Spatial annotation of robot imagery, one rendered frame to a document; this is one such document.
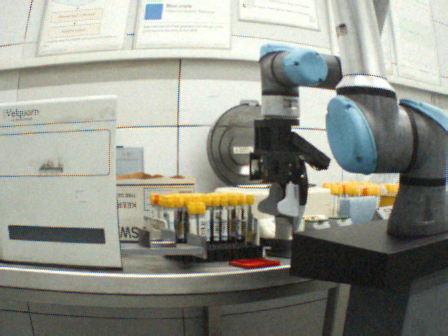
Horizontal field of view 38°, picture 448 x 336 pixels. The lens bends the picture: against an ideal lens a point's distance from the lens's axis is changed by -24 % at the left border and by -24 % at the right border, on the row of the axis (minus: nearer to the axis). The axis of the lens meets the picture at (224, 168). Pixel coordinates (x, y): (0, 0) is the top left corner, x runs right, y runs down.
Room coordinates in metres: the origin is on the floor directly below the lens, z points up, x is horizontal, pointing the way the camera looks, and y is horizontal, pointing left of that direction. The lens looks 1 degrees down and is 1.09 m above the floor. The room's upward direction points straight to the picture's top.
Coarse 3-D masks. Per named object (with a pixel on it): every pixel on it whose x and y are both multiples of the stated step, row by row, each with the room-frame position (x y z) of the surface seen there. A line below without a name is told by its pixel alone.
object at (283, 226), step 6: (276, 222) 1.55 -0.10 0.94; (282, 222) 1.53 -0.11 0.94; (288, 222) 1.51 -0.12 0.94; (300, 222) 1.53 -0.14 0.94; (276, 228) 1.55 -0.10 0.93; (282, 228) 1.53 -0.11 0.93; (288, 228) 1.51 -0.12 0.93; (300, 228) 1.53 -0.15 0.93; (276, 234) 1.55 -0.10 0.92; (282, 234) 1.53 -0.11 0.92; (288, 234) 1.51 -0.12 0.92
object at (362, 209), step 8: (344, 200) 1.66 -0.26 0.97; (352, 200) 1.65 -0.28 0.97; (360, 200) 1.66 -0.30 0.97; (368, 200) 1.68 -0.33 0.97; (376, 200) 1.70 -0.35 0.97; (344, 208) 1.66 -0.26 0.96; (352, 208) 1.65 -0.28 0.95; (360, 208) 1.66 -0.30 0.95; (368, 208) 1.68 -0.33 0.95; (352, 216) 1.65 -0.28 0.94; (360, 216) 1.67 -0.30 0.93; (368, 216) 1.68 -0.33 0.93
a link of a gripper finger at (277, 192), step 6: (270, 186) 1.55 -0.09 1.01; (276, 186) 1.56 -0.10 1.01; (282, 186) 1.56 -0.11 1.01; (270, 192) 1.55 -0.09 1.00; (276, 192) 1.56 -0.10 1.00; (282, 192) 1.55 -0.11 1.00; (264, 198) 1.55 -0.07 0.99; (270, 198) 1.55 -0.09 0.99; (276, 198) 1.56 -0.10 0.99; (282, 198) 1.55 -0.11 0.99; (258, 204) 1.54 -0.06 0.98; (264, 204) 1.55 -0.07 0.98; (270, 204) 1.56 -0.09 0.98; (276, 204) 1.56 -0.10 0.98; (258, 210) 1.55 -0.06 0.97; (264, 210) 1.55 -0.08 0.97; (270, 210) 1.56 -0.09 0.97; (276, 210) 1.56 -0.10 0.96
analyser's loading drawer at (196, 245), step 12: (144, 240) 1.36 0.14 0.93; (156, 240) 1.40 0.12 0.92; (168, 240) 1.38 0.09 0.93; (192, 240) 1.42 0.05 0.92; (204, 240) 1.38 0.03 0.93; (132, 252) 1.32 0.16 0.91; (144, 252) 1.33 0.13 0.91; (156, 252) 1.34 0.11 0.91; (168, 252) 1.35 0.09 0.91; (180, 252) 1.36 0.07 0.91; (192, 252) 1.37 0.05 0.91; (204, 252) 1.38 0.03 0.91
